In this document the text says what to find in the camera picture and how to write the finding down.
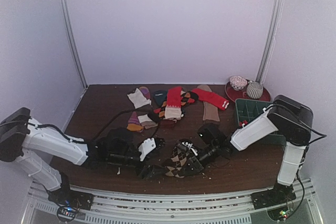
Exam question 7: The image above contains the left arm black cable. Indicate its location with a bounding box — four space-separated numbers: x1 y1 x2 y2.
91 107 161 143

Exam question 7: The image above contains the red round plate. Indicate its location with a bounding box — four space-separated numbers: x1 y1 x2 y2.
225 80 271 103

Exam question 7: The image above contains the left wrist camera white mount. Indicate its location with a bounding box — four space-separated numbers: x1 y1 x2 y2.
138 138 156 162

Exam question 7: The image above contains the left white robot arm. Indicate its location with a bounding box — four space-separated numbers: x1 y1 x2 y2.
1 107 166 205

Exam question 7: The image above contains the grey striped cup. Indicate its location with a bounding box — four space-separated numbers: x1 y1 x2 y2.
246 81 264 99

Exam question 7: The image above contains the white red patterned bowl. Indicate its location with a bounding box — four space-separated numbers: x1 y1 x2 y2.
229 76 248 91

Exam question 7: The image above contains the red snowflake sock pair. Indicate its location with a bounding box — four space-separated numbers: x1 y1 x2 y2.
239 120 248 127

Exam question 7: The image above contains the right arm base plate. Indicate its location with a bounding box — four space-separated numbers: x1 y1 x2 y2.
251 189 297 210

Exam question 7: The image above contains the red sock white cuff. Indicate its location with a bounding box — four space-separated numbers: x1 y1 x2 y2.
192 88 229 110

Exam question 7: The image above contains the right aluminium frame post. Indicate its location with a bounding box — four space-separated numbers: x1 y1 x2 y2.
256 0 284 85

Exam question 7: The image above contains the left aluminium frame post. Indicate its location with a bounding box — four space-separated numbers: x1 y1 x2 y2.
60 0 88 90

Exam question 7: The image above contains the aluminium frame post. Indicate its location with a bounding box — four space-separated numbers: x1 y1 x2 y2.
256 0 284 85
60 0 88 90

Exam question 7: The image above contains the green divided organizer tray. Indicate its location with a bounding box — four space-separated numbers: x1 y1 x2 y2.
234 99 286 146

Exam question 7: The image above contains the red white zigzag sock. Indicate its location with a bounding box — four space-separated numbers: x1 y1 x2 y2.
164 87 182 120

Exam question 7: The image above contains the dark blue sock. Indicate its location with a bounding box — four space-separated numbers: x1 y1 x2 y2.
152 90 167 106

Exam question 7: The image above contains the tan brown sock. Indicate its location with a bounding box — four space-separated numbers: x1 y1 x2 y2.
203 101 220 125

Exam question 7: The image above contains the white brown block sock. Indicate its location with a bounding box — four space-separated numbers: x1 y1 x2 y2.
127 87 157 132

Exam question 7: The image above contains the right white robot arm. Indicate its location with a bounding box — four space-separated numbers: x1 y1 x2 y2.
176 95 313 204

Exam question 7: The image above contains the purple orange striped sock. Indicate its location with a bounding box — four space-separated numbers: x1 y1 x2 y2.
127 87 151 132

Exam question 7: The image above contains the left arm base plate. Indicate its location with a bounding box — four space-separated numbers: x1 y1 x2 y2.
47 190 94 210

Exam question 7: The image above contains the brown beige argyle sock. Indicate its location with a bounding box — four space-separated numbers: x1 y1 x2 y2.
162 139 200 178

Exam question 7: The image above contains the orange brown argyle sock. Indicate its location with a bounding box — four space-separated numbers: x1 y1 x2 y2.
154 89 198 121

